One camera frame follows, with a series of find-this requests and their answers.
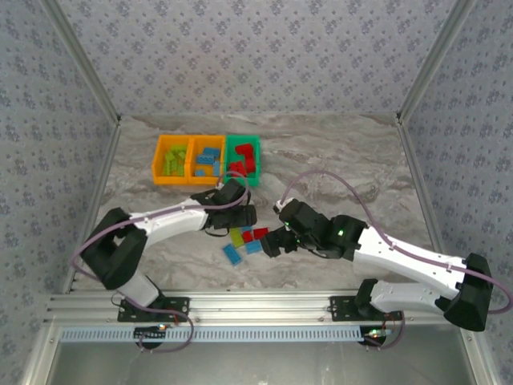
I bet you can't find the grey metal sheet panel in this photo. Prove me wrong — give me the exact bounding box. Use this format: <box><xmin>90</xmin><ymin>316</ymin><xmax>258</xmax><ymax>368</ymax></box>
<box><xmin>51</xmin><ymin>340</ymin><xmax>472</xmax><ymax>385</ymax></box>

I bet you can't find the aluminium frame post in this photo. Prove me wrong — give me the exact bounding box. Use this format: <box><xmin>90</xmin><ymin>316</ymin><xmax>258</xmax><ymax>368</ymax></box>
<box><xmin>395</xmin><ymin>0</ymin><xmax>479</xmax><ymax>124</ymax></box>
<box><xmin>42</xmin><ymin>0</ymin><xmax>122</xmax><ymax>124</ymax></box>

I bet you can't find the slotted pale blue cable duct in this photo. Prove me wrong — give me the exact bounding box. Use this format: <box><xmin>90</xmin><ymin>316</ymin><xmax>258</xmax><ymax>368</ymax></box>
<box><xmin>59</xmin><ymin>325</ymin><xmax>364</xmax><ymax>343</ymax></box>

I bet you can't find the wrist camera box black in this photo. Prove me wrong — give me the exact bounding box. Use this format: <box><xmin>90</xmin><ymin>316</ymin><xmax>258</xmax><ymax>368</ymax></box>
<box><xmin>280</xmin><ymin>199</ymin><xmax>318</xmax><ymax>230</ymax></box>
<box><xmin>218</xmin><ymin>178</ymin><xmax>250</xmax><ymax>206</ymax></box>

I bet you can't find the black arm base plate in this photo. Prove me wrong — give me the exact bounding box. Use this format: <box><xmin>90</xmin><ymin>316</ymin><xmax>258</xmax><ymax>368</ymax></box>
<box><xmin>329</xmin><ymin>295</ymin><xmax>404</xmax><ymax>322</ymax></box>
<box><xmin>117</xmin><ymin>296</ymin><xmax>190</xmax><ymax>323</ymax></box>

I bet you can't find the orange plastic bin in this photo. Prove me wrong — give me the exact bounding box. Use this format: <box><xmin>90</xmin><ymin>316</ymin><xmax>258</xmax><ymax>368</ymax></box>
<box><xmin>187</xmin><ymin>135</ymin><xmax>228</xmax><ymax>186</ymax></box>
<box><xmin>152</xmin><ymin>134</ymin><xmax>193</xmax><ymax>186</ymax></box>

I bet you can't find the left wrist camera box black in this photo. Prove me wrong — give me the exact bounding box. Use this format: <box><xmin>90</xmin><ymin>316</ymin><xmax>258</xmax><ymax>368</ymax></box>
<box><xmin>218</xmin><ymin>178</ymin><xmax>250</xmax><ymax>206</ymax></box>

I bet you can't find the aluminium table side rail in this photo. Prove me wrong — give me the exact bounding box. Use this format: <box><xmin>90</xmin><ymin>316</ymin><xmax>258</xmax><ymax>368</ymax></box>
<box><xmin>395</xmin><ymin>116</ymin><xmax>460</xmax><ymax>290</ymax></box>
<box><xmin>62</xmin><ymin>116</ymin><xmax>123</xmax><ymax>294</ymax></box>

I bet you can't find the green plastic bin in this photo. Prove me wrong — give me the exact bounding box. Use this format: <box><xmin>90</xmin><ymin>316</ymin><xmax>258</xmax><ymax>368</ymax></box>
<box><xmin>223</xmin><ymin>134</ymin><xmax>262</xmax><ymax>188</ymax></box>

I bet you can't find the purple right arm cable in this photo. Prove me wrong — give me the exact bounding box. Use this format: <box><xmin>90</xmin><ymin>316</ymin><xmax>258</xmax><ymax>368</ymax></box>
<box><xmin>279</xmin><ymin>170</ymin><xmax>513</xmax><ymax>351</ymax></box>

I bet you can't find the black controller board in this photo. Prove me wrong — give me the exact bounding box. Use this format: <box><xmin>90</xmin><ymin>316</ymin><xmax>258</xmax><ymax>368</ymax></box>
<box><xmin>134</xmin><ymin>326</ymin><xmax>168</xmax><ymax>348</ymax></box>
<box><xmin>362</xmin><ymin>326</ymin><xmax>392</xmax><ymax>348</ymax></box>

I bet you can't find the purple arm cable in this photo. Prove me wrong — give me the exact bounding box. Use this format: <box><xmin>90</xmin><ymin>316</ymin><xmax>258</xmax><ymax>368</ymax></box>
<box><xmin>71</xmin><ymin>171</ymin><xmax>252</xmax><ymax>354</ymax></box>
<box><xmin>279</xmin><ymin>170</ymin><xmax>513</xmax><ymax>351</ymax></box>

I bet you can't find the aluminium mounting rail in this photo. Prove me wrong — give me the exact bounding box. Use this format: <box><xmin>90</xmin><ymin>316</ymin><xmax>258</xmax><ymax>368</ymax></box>
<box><xmin>42</xmin><ymin>289</ymin><xmax>480</xmax><ymax>326</ymax></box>

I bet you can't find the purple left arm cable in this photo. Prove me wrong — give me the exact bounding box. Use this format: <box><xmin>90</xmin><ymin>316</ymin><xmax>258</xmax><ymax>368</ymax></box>
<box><xmin>71</xmin><ymin>171</ymin><xmax>252</xmax><ymax>354</ymax></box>

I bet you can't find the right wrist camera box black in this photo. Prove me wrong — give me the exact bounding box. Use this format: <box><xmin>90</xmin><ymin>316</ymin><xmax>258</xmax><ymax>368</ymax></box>
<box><xmin>280</xmin><ymin>199</ymin><xmax>318</xmax><ymax>230</ymax></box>

